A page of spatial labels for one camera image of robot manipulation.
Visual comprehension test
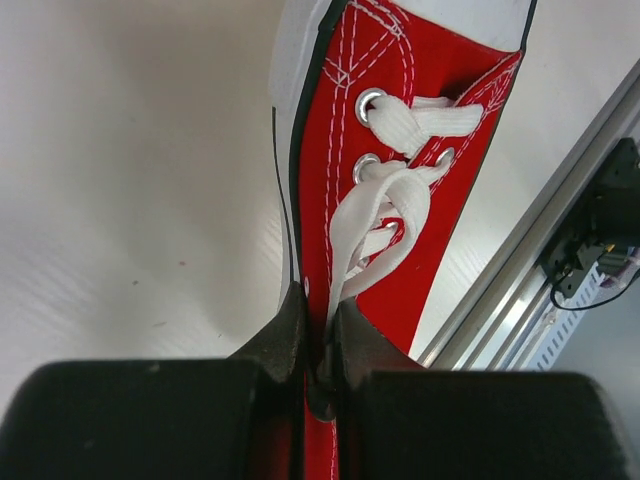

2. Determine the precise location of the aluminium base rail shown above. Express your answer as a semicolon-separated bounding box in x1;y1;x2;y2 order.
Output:
418;66;639;370

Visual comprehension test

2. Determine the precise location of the red sneaker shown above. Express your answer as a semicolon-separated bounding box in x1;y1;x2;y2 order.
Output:
270;1;536;479

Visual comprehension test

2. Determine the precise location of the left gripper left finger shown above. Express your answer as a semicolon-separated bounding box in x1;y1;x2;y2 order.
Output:
1;283;306;479

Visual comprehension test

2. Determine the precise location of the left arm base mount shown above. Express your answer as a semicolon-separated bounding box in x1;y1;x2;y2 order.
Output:
539;137;639;298

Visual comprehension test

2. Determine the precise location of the white slotted cable duct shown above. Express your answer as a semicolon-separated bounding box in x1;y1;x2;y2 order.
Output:
523;265;605;371

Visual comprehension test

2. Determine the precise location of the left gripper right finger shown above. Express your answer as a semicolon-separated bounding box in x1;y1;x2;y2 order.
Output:
333;302;630;479

